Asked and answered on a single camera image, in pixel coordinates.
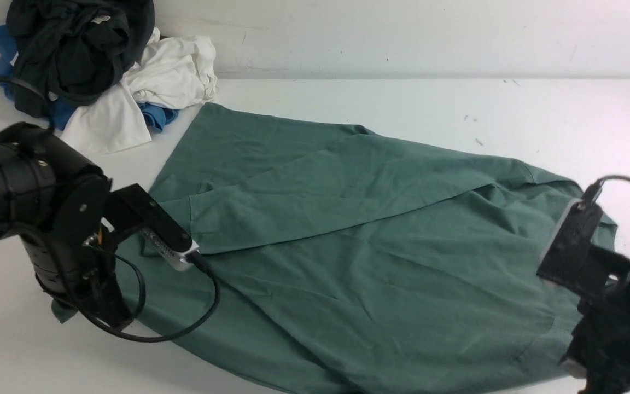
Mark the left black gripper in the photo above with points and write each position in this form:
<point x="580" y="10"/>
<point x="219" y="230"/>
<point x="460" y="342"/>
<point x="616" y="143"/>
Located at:
<point x="95" y="282"/>

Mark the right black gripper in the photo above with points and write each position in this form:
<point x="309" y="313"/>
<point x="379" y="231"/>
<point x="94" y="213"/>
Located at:
<point x="599" y="351"/>

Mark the green long-sleeved shirt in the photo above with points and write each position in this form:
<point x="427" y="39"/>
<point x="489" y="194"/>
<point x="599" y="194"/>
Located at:
<point x="351" y="262"/>

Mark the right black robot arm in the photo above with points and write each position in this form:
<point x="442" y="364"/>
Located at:
<point x="616" y="297"/>

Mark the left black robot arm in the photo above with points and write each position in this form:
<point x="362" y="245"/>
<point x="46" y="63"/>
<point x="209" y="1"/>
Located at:
<point x="53" y="198"/>

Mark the blue garment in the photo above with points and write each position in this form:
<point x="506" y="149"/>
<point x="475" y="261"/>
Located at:
<point x="157" y="117"/>

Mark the white garment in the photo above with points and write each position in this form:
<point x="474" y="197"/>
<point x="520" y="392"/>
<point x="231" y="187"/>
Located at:
<point x="173" y="73"/>

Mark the black garment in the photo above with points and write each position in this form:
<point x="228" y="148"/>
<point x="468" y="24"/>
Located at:
<point x="75" y="50"/>

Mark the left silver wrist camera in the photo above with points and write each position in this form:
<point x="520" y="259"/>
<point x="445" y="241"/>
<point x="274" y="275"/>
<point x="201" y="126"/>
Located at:
<point x="131" y="210"/>

